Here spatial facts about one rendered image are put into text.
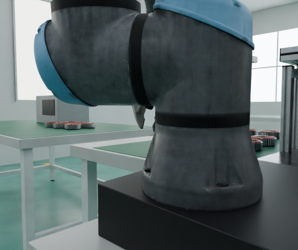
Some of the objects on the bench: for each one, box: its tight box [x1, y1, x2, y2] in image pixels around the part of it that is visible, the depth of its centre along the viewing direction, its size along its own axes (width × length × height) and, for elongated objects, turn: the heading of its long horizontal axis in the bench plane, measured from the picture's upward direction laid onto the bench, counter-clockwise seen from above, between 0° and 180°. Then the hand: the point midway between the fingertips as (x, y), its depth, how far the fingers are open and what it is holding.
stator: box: [252, 139, 263, 151], centre depth 113 cm, size 11×11×4 cm
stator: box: [251, 135, 277, 146], centre depth 126 cm, size 11×11×4 cm
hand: (148, 126), depth 57 cm, fingers closed
